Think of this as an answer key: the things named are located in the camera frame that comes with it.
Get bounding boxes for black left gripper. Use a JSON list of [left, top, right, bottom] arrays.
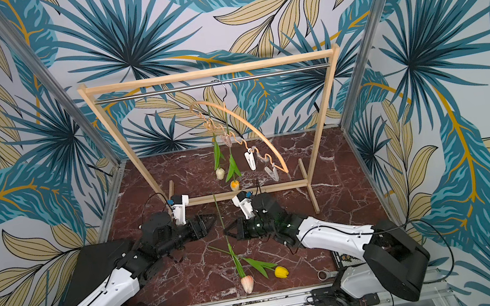
[[153, 210, 223, 259]]

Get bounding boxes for yellow orange tulip flower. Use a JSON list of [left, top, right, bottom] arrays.
[[225, 150, 242, 192]]

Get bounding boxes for tan wavy clothes hanger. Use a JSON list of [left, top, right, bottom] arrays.
[[187, 87, 289, 179]]

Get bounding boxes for white tulip flower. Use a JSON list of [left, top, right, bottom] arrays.
[[212, 137, 225, 181]]

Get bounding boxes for pink tulip flower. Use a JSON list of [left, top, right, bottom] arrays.
[[213, 195, 254, 294]]

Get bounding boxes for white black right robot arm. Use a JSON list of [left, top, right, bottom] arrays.
[[224, 193, 431, 302]]

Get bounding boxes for silver wrench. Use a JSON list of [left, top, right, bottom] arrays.
[[317, 269, 344, 282]]

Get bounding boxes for metal rack hanging rod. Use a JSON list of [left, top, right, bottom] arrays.
[[94, 63, 330, 106]]

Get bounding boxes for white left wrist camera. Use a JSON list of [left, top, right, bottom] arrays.
[[167, 194, 190, 226]]

